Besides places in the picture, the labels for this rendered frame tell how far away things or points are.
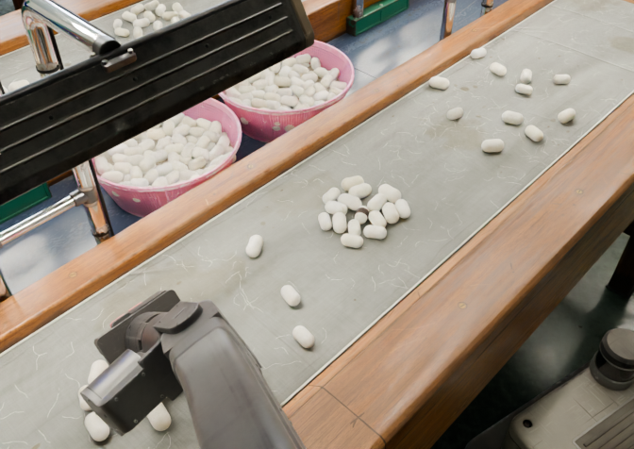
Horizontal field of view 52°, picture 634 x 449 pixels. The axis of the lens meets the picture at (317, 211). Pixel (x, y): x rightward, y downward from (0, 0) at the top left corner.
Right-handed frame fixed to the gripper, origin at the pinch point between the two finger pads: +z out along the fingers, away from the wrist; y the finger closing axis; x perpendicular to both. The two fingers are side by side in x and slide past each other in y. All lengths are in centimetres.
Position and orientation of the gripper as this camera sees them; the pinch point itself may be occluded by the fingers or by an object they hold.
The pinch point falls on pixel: (125, 334)
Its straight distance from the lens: 85.0
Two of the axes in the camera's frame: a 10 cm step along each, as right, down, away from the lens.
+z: -5.4, 1.2, 8.3
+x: 4.7, 8.6, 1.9
